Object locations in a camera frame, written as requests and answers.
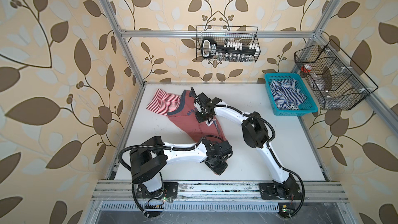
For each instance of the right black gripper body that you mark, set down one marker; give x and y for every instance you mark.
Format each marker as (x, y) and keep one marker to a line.
(202, 115)

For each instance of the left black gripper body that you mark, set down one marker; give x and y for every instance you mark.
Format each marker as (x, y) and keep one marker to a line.
(221, 165)

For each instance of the maroon tank top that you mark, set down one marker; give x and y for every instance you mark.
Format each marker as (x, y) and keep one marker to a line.
(184, 117)

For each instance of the red white striped tank top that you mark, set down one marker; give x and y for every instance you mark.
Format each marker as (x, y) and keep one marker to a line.
(163, 103)

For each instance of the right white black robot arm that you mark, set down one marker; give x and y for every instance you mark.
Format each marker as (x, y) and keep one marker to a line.
(258, 134)

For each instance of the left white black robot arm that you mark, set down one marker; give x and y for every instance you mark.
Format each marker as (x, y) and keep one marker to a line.
(145, 161)

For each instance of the navy white striped tank top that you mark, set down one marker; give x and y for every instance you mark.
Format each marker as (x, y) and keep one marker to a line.
(286, 95)

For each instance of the black tool with vials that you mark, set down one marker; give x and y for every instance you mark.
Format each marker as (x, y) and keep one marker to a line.
(228, 51)

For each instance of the teal plastic basket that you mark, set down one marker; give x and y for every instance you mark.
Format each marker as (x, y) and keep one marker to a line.
(309, 106)

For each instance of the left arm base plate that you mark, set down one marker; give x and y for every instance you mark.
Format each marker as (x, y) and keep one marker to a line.
(168, 190)

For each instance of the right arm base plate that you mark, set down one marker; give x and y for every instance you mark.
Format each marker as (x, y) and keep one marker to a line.
(272, 191)

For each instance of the black wire basket back wall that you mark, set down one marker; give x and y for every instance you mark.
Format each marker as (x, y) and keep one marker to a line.
(243, 34)

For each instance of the black wire basket wall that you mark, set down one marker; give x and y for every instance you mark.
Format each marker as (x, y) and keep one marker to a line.
(338, 81)
(243, 34)

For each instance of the aluminium front rail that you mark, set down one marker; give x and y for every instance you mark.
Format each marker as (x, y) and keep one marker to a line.
(315, 191)

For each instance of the black wire basket right wall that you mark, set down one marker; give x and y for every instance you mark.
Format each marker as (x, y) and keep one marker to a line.
(338, 81)

